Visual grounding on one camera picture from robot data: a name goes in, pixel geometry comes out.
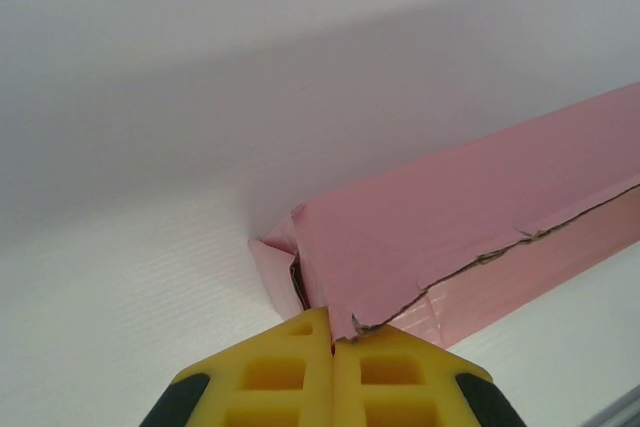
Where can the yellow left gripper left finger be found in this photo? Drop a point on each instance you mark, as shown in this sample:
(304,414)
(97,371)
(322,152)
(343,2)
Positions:
(255,377)

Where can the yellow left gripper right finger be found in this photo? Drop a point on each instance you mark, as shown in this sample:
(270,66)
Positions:
(415,382)

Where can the pink paper box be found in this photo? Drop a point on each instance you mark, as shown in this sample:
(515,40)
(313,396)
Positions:
(460,237)

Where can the grey metal wall rail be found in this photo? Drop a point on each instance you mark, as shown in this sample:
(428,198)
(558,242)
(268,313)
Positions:
(617,409)

